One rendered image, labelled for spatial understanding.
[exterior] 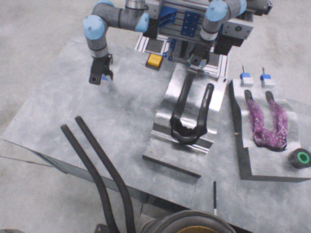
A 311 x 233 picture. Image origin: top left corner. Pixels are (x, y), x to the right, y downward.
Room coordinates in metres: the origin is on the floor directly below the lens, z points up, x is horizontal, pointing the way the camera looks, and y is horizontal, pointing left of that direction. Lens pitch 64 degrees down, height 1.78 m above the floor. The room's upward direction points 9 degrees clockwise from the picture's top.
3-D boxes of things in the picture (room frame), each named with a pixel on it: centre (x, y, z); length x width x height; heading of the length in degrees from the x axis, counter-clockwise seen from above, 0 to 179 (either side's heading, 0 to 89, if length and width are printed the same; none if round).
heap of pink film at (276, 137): (0.50, -0.51, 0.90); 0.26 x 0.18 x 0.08; 6
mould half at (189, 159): (0.48, -0.15, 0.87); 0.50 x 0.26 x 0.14; 169
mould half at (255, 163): (0.49, -0.51, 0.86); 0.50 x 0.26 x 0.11; 6
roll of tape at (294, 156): (0.32, -0.61, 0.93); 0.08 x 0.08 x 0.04
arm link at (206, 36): (0.80, -0.18, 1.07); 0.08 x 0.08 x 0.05
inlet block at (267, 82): (0.77, -0.53, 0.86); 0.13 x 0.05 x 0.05; 6
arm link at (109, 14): (0.72, 0.25, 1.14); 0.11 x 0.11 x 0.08; 88
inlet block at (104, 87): (0.64, 0.27, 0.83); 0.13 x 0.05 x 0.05; 176
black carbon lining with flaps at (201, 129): (0.50, -0.16, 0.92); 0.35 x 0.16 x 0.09; 169
